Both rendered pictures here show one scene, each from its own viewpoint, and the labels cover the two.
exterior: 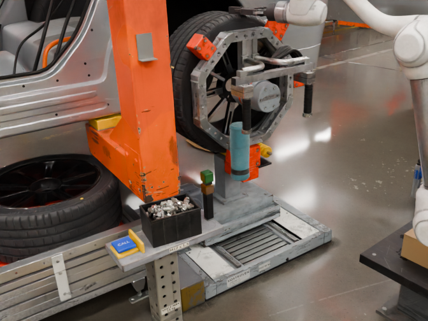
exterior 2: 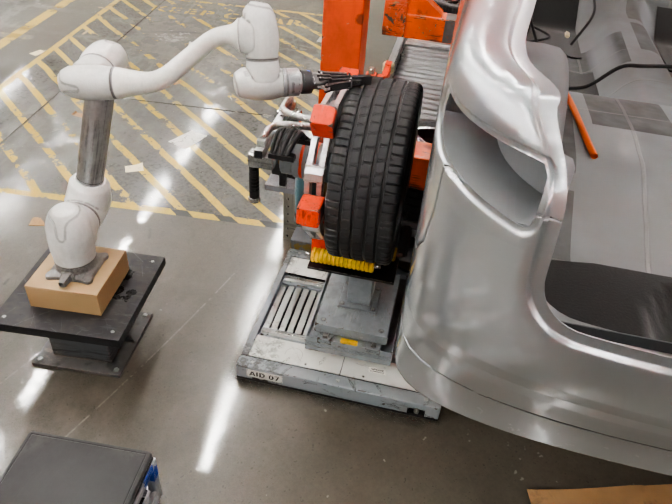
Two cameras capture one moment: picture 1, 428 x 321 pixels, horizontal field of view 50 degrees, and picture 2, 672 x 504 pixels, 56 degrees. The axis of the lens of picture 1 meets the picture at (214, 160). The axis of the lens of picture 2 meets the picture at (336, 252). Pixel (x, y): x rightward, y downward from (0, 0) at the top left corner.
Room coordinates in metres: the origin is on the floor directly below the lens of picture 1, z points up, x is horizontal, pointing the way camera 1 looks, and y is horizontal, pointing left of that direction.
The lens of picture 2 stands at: (3.42, -1.62, 2.03)
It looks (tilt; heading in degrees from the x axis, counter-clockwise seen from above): 38 degrees down; 132
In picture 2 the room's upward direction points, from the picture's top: 5 degrees clockwise
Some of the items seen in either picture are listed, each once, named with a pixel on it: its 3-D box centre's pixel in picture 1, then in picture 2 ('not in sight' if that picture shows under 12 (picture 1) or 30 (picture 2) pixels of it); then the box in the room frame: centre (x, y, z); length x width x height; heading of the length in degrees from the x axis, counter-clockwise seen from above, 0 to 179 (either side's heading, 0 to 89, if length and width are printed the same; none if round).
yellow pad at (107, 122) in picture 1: (105, 120); not in sight; (2.13, 0.52, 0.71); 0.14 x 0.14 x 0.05; 32
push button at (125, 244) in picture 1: (123, 246); not in sight; (1.39, 0.34, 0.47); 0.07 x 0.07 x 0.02; 32
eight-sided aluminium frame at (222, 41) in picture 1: (245, 90); (329, 163); (2.05, -0.16, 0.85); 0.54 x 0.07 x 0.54; 122
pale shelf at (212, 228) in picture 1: (165, 237); (294, 167); (1.48, 0.20, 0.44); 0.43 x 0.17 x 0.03; 122
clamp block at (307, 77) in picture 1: (304, 75); (262, 158); (1.97, -0.41, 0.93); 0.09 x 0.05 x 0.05; 32
